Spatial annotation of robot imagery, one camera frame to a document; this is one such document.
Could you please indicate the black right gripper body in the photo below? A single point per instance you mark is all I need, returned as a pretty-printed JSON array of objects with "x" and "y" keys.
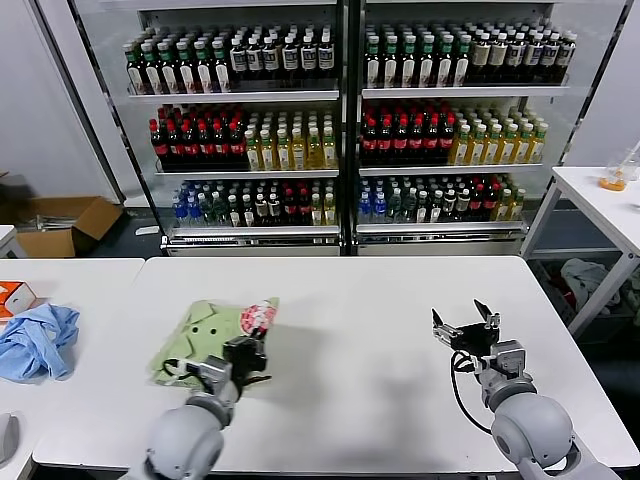
[{"x": 475, "y": 337}]

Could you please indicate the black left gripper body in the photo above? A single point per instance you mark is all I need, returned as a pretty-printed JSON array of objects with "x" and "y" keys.
[{"x": 245, "y": 357}]

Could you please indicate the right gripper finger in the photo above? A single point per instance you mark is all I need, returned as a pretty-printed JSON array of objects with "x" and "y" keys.
[
  {"x": 444, "y": 332},
  {"x": 489, "y": 316}
]

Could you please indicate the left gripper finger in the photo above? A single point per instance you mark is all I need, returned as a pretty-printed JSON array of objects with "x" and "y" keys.
[
  {"x": 262, "y": 334},
  {"x": 251, "y": 334}
]

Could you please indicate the green t-shirt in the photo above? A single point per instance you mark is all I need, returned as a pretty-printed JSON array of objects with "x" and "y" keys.
[{"x": 200, "y": 335}]

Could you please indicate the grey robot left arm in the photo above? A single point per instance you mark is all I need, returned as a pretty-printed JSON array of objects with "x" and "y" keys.
[{"x": 185, "y": 440}]

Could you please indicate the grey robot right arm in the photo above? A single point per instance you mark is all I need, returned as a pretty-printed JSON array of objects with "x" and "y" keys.
[{"x": 535, "y": 430}]

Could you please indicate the grey clothes pile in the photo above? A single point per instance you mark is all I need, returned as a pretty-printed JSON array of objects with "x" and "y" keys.
[{"x": 586, "y": 283}]

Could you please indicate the glass door drinks cooler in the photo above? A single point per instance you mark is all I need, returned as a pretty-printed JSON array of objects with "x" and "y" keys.
[
  {"x": 438, "y": 241},
  {"x": 248, "y": 244}
]

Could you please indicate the white cooler shelf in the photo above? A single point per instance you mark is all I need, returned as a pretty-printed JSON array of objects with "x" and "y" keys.
[
  {"x": 253, "y": 230},
  {"x": 463, "y": 92},
  {"x": 448, "y": 169},
  {"x": 438, "y": 227},
  {"x": 233, "y": 96},
  {"x": 248, "y": 173}
]

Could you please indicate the yellow juice bottle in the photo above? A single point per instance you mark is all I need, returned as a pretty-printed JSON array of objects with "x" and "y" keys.
[
  {"x": 328, "y": 152},
  {"x": 297, "y": 153},
  {"x": 282, "y": 153},
  {"x": 536, "y": 147},
  {"x": 462, "y": 148},
  {"x": 316, "y": 211},
  {"x": 267, "y": 153},
  {"x": 492, "y": 148},
  {"x": 516, "y": 204},
  {"x": 507, "y": 148},
  {"x": 522, "y": 147},
  {"x": 328, "y": 211},
  {"x": 313, "y": 152},
  {"x": 502, "y": 206},
  {"x": 251, "y": 153},
  {"x": 477, "y": 148}
]

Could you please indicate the red cap cola bottle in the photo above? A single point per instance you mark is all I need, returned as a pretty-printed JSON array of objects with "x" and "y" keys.
[
  {"x": 432, "y": 141},
  {"x": 476, "y": 203},
  {"x": 157, "y": 146},
  {"x": 416, "y": 141},
  {"x": 369, "y": 141},
  {"x": 303, "y": 208},
  {"x": 490, "y": 202},
  {"x": 173, "y": 146},
  {"x": 204, "y": 146},
  {"x": 235, "y": 146},
  {"x": 188, "y": 146},
  {"x": 220, "y": 146},
  {"x": 400, "y": 141},
  {"x": 384, "y": 141},
  {"x": 447, "y": 141},
  {"x": 289, "y": 208}
]

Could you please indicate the dark bottle white cap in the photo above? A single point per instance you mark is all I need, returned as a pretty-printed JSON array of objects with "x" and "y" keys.
[
  {"x": 247, "y": 211},
  {"x": 462, "y": 204},
  {"x": 233, "y": 211},
  {"x": 436, "y": 207},
  {"x": 448, "y": 204},
  {"x": 422, "y": 208}
]

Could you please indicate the dark bottle beige label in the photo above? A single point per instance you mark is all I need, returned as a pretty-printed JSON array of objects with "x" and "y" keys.
[
  {"x": 260, "y": 208},
  {"x": 480, "y": 56},
  {"x": 497, "y": 56},
  {"x": 273, "y": 208}
]

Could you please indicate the green clear water bottle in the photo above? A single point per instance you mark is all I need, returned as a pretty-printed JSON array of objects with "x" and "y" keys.
[
  {"x": 408, "y": 208},
  {"x": 221, "y": 211},
  {"x": 208, "y": 211},
  {"x": 394, "y": 208}
]

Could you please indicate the blue water bottle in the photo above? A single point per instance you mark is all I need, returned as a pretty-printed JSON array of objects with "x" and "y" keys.
[
  {"x": 179, "y": 211},
  {"x": 194, "y": 211},
  {"x": 379, "y": 208},
  {"x": 364, "y": 208}
]

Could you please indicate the white paper scrap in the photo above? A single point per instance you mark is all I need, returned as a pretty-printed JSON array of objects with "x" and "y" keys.
[{"x": 147, "y": 229}]

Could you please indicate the white side table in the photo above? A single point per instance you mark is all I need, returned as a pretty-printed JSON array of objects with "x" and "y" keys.
[{"x": 588, "y": 193}]

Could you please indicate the glass flask orange liquid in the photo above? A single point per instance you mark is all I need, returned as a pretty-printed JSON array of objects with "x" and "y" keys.
[{"x": 612, "y": 183}]

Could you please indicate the blue crumpled shirt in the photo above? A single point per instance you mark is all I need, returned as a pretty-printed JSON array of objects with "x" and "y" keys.
[{"x": 37, "y": 344}]

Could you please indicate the open cardboard box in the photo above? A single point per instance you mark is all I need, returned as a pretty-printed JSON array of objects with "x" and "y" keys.
[{"x": 48, "y": 241}]

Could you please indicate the silver metal bars bundle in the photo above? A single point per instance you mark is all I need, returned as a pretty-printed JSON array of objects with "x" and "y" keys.
[{"x": 51, "y": 221}]

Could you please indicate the orange white tissue box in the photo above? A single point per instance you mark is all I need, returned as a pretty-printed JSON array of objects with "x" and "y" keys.
[{"x": 16, "y": 294}]

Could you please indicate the dark tea bottle green cap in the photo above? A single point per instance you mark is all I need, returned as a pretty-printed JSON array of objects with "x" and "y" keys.
[
  {"x": 372, "y": 68},
  {"x": 426, "y": 68},
  {"x": 134, "y": 73},
  {"x": 220, "y": 73},
  {"x": 151, "y": 73},
  {"x": 168, "y": 73},
  {"x": 408, "y": 68},
  {"x": 203, "y": 73},
  {"x": 444, "y": 68},
  {"x": 390, "y": 68},
  {"x": 186, "y": 73},
  {"x": 461, "y": 68}
]

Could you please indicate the grey rounded device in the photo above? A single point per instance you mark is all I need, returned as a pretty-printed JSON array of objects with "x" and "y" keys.
[{"x": 7, "y": 436}]

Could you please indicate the dark bottle navy white label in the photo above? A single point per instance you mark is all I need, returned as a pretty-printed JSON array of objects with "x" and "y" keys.
[
  {"x": 238, "y": 61},
  {"x": 549, "y": 56},
  {"x": 290, "y": 58},
  {"x": 308, "y": 58},
  {"x": 254, "y": 61},
  {"x": 532, "y": 56},
  {"x": 325, "y": 57},
  {"x": 566, "y": 54},
  {"x": 270, "y": 59},
  {"x": 515, "y": 56}
]

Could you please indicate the small white cabinet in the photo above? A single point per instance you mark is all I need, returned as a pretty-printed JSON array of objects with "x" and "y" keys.
[{"x": 6, "y": 238}]

